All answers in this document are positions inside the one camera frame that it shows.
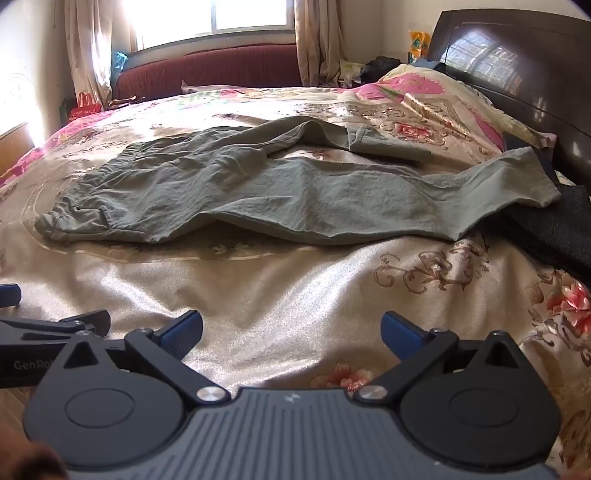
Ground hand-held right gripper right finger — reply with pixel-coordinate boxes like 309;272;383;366
355;311;525;403

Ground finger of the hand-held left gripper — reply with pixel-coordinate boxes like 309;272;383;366
0;309;112;344
0;284;23;309

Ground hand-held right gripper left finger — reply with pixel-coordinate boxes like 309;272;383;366
59;309;232;407

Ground grey-green pants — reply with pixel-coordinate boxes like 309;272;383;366
34;115;562;246

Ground floral satin bedspread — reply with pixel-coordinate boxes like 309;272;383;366
0;85;591;462

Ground wooden cabinet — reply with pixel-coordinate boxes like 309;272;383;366
0;121;36;180

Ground black knitted cloth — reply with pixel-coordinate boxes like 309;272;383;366
502;134;591;278

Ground red bag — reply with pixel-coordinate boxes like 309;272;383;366
69;91;104;123

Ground pink floral pillow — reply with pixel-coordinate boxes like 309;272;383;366
344;64;557;155

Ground dark red sofa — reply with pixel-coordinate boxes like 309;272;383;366
113;44;306;103

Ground black bag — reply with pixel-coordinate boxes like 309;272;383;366
360;56;402;85

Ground beige floral curtain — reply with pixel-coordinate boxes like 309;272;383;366
293;0;348;88
65;0;140;110

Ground yellow packet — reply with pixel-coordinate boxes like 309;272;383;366
408;28;433;64

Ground dark wooden headboard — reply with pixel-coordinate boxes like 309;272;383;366
427;9;591;186

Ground window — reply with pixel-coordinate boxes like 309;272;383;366
122;0;301;51

